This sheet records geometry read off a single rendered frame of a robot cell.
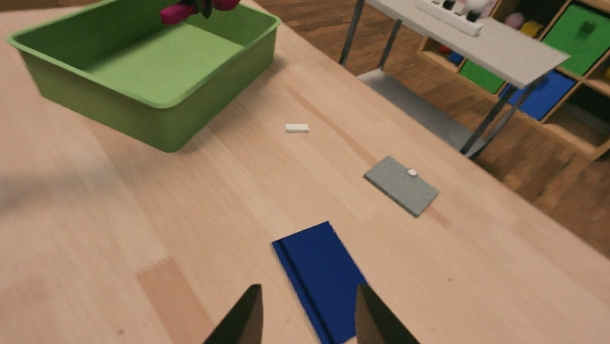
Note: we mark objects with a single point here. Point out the magenta plastic scoop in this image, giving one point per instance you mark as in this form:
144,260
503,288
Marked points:
182,10

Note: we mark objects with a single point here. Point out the green rectangular tray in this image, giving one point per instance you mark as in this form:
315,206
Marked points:
124,44

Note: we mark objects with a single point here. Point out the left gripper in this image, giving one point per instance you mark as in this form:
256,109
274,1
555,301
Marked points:
205,11

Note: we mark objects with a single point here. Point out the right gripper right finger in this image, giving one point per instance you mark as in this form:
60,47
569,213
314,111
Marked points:
376,323

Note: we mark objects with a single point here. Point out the small white rectangular block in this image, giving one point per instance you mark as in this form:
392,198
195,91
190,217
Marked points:
297,127

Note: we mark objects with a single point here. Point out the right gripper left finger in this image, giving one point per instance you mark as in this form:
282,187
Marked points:
243,323

